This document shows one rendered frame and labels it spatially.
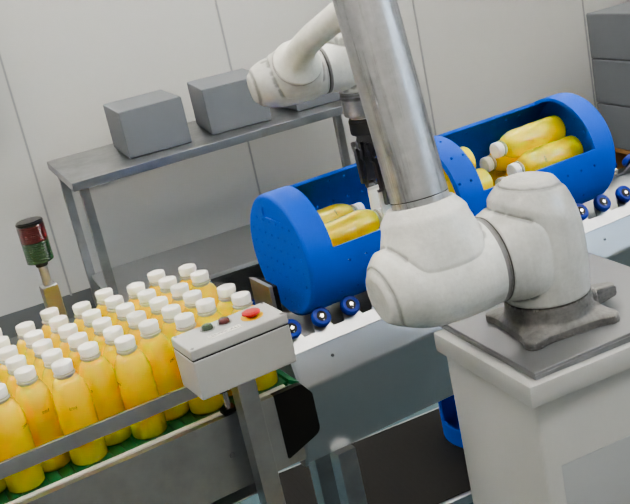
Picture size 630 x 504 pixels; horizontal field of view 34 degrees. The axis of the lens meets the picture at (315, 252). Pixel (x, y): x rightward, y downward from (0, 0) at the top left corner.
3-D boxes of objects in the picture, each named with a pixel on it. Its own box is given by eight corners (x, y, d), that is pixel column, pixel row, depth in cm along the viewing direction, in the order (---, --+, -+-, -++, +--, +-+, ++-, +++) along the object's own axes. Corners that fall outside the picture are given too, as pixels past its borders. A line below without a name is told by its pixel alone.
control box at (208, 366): (297, 361, 195) (286, 311, 192) (203, 401, 187) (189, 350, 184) (274, 347, 204) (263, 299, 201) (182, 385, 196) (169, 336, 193)
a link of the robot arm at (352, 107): (366, 83, 230) (371, 109, 232) (331, 94, 226) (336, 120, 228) (388, 85, 222) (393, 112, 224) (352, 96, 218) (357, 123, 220)
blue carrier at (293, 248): (621, 208, 257) (612, 97, 247) (322, 332, 221) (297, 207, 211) (544, 189, 281) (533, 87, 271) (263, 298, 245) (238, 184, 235)
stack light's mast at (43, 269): (64, 282, 240) (45, 218, 235) (38, 291, 237) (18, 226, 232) (57, 277, 245) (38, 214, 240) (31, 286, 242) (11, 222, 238)
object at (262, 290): (290, 335, 227) (278, 283, 223) (280, 339, 226) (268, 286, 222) (270, 324, 236) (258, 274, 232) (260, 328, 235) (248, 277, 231)
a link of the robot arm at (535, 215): (612, 288, 179) (595, 168, 172) (523, 323, 174) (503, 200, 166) (557, 265, 193) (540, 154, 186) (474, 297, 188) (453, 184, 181)
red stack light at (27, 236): (51, 238, 236) (46, 222, 235) (24, 247, 234) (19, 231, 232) (44, 233, 242) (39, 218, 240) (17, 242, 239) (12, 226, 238)
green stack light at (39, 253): (57, 258, 238) (51, 238, 236) (30, 267, 235) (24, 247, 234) (50, 253, 243) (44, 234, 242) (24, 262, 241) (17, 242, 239)
